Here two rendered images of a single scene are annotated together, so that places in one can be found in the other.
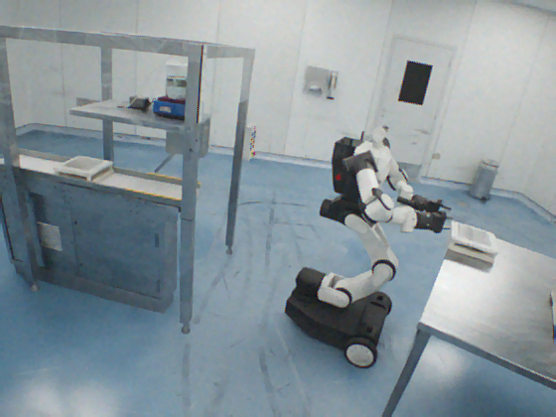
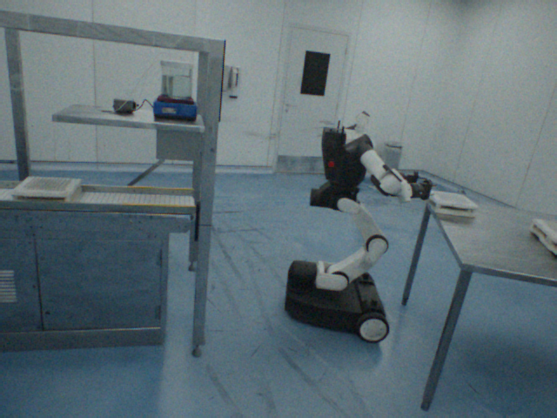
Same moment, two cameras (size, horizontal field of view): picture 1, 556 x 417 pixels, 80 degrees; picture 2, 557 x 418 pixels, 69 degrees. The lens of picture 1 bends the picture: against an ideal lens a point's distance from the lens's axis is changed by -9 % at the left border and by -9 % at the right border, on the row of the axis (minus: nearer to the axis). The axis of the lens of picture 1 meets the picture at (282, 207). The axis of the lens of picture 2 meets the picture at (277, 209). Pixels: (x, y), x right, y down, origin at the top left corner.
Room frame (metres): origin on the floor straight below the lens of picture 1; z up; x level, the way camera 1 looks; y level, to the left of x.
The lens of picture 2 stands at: (-0.23, 0.79, 1.57)
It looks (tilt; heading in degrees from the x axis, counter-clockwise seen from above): 19 degrees down; 340
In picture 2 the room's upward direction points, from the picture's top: 7 degrees clockwise
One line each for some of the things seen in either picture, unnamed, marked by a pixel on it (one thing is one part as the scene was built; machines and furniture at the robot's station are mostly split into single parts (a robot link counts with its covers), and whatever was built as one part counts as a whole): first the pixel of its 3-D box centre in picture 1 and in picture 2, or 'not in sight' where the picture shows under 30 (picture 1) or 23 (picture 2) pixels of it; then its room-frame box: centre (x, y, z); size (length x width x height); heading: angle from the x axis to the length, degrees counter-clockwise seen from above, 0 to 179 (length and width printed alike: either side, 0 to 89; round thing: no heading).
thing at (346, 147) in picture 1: (359, 168); (345, 153); (1.93, -0.40, 1.11); 0.34 x 0.30 x 0.36; 159
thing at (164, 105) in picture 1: (179, 105); (175, 107); (1.85, 0.61, 1.31); 0.21 x 0.20 x 0.09; 175
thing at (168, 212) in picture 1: (87, 185); (54, 210); (1.86, 1.18, 0.77); 1.30 x 0.29 x 0.10; 85
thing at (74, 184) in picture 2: (83, 165); (48, 186); (1.87, 1.20, 0.89); 0.25 x 0.24 x 0.02; 175
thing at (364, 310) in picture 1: (339, 302); (332, 287); (1.91, -0.47, 0.19); 0.64 x 0.52 x 0.33; 69
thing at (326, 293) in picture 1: (337, 290); (330, 275); (1.92, -0.44, 0.28); 0.21 x 0.20 x 0.13; 69
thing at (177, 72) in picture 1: (180, 78); (176, 77); (1.85, 0.61, 1.45); 0.15 x 0.15 x 0.19
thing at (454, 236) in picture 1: (473, 236); (450, 198); (1.69, -1.04, 0.91); 0.25 x 0.24 x 0.02; 159
